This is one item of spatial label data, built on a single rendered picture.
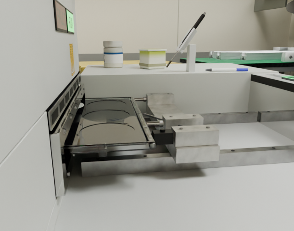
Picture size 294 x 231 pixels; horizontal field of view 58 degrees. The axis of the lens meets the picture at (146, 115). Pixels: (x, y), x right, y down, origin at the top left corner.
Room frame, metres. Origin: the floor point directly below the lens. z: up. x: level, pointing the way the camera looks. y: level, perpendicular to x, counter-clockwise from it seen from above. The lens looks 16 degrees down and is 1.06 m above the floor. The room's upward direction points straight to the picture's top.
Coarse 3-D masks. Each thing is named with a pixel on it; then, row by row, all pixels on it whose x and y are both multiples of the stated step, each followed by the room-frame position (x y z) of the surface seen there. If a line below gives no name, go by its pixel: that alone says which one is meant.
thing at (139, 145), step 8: (88, 144) 0.39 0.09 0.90; (96, 144) 0.39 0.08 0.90; (112, 144) 0.39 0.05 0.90; (120, 144) 0.39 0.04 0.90; (128, 144) 0.40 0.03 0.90; (136, 144) 0.40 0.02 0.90; (144, 144) 0.40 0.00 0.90; (152, 144) 0.40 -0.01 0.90; (64, 152) 0.38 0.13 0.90; (72, 152) 0.38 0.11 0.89; (80, 152) 0.38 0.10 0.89; (88, 152) 0.38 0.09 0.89; (96, 152) 0.39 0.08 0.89; (104, 152) 0.39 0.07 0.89
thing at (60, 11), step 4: (56, 4) 0.46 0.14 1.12; (56, 8) 0.45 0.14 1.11; (60, 8) 0.49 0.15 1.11; (64, 8) 0.54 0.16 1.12; (56, 12) 0.45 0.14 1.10; (60, 12) 0.49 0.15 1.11; (64, 12) 0.54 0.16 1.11; (56, 16) 0.45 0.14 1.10; (60, 16) 0.48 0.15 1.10; (64, 16) 0.53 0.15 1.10; (60, 20) 0.48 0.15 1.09; (64, 20) 0.53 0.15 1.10; (60, 24) 0.48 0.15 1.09; (64, 24) 0.53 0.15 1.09; (60, 28) 0.47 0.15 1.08; (64, 28) 0.52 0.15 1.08
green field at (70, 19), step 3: (69, 12) 0.62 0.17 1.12; (69, 15) 0.61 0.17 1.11; (72, 15) 0.68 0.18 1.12; (69, 18) 0.61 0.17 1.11; (72, 18) 0.67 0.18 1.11; (69, 21) 0.61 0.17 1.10; (72, 21) 0.67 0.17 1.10; (69, 24) 0.60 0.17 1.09; (72, 24) 0.66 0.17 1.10; (69, 27) 0.60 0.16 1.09; (72, 27) 0.66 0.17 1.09; (69, 30) 0.59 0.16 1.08; (72, 30) 0.65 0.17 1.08
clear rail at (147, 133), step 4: (132, 100) 0.72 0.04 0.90; (132, 104) 0.68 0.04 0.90; (136, 104) 0.67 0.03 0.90; (136, 108) 0.63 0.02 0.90; (136, 112) 0.60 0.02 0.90; (140, 116) 0.55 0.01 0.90; (140, 120) 0.53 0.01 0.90; (144, 120) 0.53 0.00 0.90; (140, 124) 0.51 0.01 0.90; (144, 124) 0.50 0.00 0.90; (144, 128) 0.47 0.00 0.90; (148, 128) 0.47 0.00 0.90; (144, 132) 0.46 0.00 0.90; (148, 132) 0.45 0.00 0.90; (144, 136) 0.45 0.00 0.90; (148, 136) 0.43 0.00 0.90; (152, 136) 0.43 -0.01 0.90; (148, 140) 0.42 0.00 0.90; (152, 140) 0.41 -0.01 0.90
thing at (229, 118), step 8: (232, 112) 0.78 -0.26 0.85; (240, 112) 0.78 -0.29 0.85; (248, 112) 0.78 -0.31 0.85; (256, 112) 0.78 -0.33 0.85; (208, 120) 0.76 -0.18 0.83; (216, 120) 0.76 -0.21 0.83; (224, 120) 0.76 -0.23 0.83; (232, 120) 0.77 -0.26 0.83; (240, 120) 0.77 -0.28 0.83; (248, 120) 0.78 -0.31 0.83; (256, 120) 0.78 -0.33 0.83
